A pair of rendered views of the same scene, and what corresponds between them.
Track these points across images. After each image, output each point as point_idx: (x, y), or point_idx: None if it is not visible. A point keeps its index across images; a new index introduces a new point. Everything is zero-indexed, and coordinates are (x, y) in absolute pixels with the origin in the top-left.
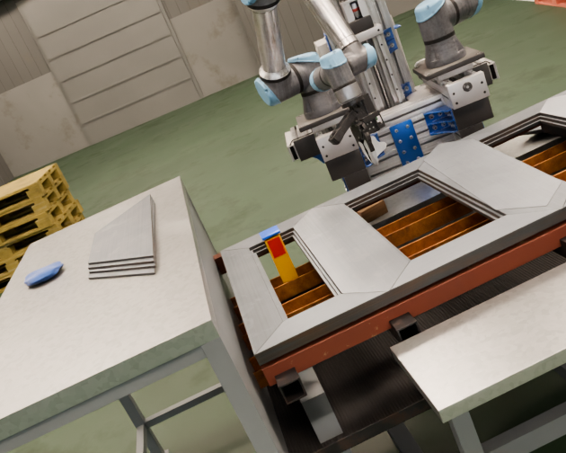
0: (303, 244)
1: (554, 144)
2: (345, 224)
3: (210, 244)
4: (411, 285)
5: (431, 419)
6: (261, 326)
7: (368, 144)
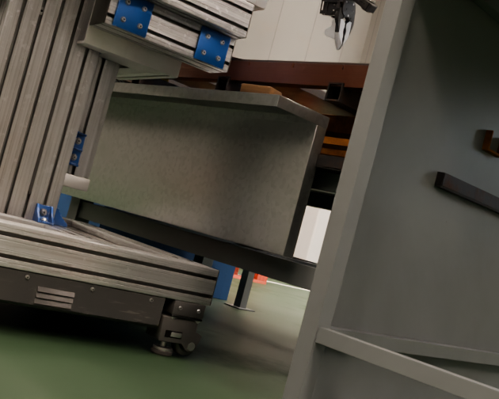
0: None
1: (130, 102)
2: None
3: (417, 50)
4: None
5: (289, 365)
6: None
7: (352, 27)
